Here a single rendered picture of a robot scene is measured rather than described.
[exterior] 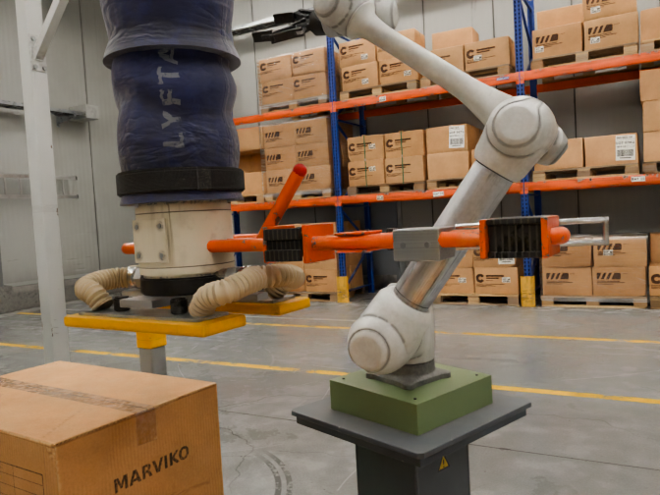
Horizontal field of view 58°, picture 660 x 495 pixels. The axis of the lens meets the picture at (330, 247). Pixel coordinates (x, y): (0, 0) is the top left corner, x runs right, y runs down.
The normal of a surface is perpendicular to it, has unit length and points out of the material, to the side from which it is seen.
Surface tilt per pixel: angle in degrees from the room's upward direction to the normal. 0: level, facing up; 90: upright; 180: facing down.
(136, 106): 74
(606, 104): 90
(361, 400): 90
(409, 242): 90
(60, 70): 90
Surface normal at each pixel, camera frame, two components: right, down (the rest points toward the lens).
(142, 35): -0.19, -0.26
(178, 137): 0.33, -0.15
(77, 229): 0.88, -0.03
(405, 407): -0.75, 0.07
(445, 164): -0.48, 0.07
